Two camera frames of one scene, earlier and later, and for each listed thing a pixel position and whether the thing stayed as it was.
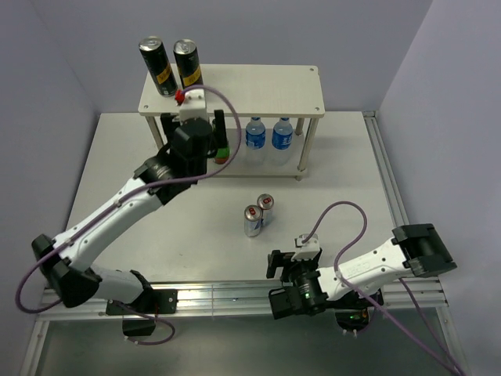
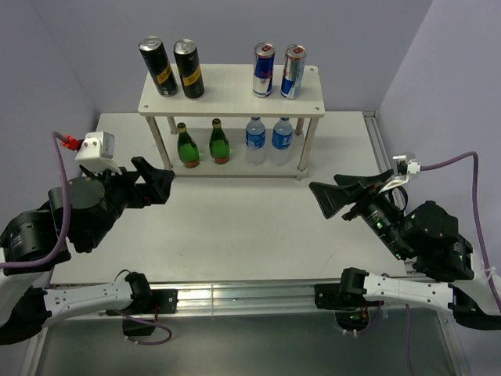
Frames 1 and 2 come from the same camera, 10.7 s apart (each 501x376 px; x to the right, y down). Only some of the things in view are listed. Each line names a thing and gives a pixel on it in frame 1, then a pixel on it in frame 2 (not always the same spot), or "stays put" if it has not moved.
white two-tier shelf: x=250 y=90 stays put
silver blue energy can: x=253 y=217 → x=263 y=69
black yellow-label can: x=158 y=66 stays put
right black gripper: x=279 y=258 → x=329 y=197
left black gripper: x=219 y=130 → x=158 y=183
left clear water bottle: x=255 y=137 stays put
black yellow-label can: x=188 y=62 stays put
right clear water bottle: x=282 y=141 stays put
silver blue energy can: x=265 y=202 → x=293 y=72
